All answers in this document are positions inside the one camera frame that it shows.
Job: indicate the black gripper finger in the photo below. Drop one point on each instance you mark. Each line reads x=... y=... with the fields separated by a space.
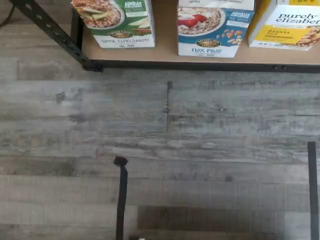
x=313 y=190
x=121 y=190

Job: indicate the blue flax plus oatmeal box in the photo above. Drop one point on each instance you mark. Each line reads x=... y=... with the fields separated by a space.
x=212 y=32

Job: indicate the black metal shelf unit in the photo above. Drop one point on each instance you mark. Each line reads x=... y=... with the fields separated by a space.
x=162 y=53

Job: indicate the yellow purely elizabeth box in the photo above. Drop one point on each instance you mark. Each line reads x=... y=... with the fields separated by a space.
x=285 y=30

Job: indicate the green apple cinnamon oatmeal box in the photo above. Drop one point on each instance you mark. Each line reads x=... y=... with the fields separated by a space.
x=120 y=27

